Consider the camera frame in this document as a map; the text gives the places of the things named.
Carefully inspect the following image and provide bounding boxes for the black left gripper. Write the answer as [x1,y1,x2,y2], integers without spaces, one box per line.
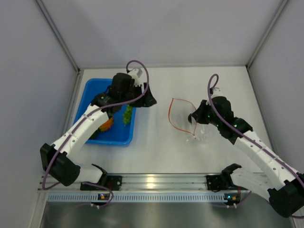
[121,82,157,107]

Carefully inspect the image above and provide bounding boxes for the fake dark eggplant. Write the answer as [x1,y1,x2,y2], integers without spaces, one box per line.
[188,114,196,124]

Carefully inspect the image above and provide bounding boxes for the clear zip top bag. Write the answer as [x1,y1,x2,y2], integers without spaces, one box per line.
[168,98,208,144]

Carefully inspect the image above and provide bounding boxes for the fake green grapes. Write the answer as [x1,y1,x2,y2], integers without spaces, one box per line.
[123,105,133,126]

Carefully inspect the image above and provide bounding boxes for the fake pineapple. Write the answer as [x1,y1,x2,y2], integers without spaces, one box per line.
[89,117,114,140]

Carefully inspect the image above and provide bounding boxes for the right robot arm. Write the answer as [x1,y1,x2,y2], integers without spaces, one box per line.
[188,96,304,218]

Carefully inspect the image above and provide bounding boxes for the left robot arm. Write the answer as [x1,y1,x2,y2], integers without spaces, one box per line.
[40,72,157,190]

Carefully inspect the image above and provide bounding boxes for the blue plastic bin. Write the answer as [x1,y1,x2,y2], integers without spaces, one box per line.
[74,78,136,146]

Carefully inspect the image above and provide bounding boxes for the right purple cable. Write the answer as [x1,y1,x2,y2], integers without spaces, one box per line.
[207,74,304,219]

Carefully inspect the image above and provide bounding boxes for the purple cable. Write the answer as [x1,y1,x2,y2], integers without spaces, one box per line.
[207,74,304,219]
[42,59,150,207]

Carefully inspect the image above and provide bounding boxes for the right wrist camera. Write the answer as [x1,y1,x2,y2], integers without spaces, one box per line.
[206,87,223,105]

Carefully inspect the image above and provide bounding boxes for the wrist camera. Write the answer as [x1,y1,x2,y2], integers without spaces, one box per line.
[206,87,223,105]
[127,68,143,86]

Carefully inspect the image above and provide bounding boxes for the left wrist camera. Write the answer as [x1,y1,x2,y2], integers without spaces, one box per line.
[127,68,143,86]

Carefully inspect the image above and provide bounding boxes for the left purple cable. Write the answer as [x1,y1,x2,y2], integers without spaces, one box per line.
[42,59,150,207]

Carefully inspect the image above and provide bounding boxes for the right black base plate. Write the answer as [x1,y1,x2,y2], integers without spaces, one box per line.
[206,174,238,192]

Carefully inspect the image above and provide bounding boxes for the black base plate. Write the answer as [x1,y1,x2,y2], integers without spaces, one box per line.
[80,175,123,191]
[206,174,238,192]

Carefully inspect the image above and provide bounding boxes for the aluminium mounting rail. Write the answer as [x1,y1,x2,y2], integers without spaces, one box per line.
[38,172,228,192]

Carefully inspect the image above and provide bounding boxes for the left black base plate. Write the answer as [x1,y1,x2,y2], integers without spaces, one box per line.
[80,175,123,191]

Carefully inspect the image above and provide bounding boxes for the slotted cable duct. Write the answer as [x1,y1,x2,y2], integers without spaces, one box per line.
[47,192,232,203]

